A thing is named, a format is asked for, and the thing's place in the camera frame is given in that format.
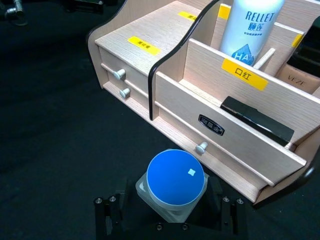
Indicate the small wooden drawer with knob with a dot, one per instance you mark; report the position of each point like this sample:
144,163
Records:
112,60
135,98

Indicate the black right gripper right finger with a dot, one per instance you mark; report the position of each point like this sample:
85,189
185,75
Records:
230,215

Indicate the thin wooden stick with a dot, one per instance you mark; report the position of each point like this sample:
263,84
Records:
265,58

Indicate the black table cloth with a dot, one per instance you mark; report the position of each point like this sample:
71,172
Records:
50,125

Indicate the white spray bottle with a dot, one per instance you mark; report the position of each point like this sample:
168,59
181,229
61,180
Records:
250,27

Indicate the black metal name plate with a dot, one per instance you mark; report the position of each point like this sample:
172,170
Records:
211,125

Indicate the large yellow label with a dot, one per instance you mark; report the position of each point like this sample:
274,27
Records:
245,74

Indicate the clear jar with blue lid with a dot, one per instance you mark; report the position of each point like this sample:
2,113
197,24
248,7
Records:
172,177

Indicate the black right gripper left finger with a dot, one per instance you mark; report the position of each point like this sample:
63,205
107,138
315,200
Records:
117,212

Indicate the long wooden drawer with knob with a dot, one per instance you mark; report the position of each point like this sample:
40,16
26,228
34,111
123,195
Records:
220,160

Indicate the light wooden desk organizer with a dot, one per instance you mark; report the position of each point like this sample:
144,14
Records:
250,150

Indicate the black glossy item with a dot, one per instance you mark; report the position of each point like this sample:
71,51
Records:
308,50

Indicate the tan cardboard box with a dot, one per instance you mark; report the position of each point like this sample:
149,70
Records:
297,80

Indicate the small yellow label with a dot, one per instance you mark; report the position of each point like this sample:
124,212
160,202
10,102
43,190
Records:
143,45
188,15
224,11
297,40

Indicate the black rectangular box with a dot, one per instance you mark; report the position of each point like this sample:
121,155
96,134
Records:
257,121

